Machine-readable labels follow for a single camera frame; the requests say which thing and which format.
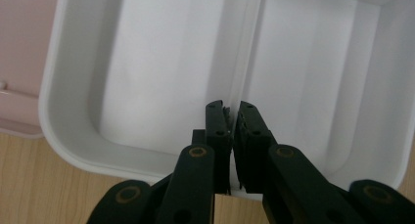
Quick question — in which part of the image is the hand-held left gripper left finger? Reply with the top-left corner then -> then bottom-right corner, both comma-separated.
191,99 -> 235,196

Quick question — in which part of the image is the white divided tray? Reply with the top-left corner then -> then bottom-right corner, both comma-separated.
37,0 -> 415,202

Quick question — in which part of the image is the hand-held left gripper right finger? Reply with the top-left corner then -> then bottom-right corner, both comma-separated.
232,100 -> 279,195

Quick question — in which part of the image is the pink storage box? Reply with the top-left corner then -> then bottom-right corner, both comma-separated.
0,0 -> 62,140

